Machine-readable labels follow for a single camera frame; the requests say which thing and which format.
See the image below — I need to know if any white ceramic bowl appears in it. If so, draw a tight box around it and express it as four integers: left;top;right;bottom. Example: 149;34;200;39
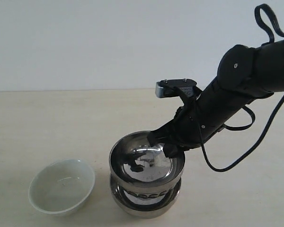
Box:
28;159;96;216

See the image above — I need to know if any dimpled stainless steel bowl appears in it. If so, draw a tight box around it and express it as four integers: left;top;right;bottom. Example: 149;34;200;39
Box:
109;131;185;199

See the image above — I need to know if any plain stainless steel bowl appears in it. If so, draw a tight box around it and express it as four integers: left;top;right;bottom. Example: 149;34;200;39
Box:
109;175;182;219

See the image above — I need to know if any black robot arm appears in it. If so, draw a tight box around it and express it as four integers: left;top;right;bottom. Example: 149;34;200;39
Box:
147;40;284;157

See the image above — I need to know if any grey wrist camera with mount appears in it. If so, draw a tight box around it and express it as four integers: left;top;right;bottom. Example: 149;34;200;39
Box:
155;79;202;105

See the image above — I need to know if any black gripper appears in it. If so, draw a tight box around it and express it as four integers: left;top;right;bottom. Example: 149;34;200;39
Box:
147;105;203;158

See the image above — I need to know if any black flat ribbon cable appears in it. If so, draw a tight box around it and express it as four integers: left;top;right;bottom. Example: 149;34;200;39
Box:
223;3;284;131

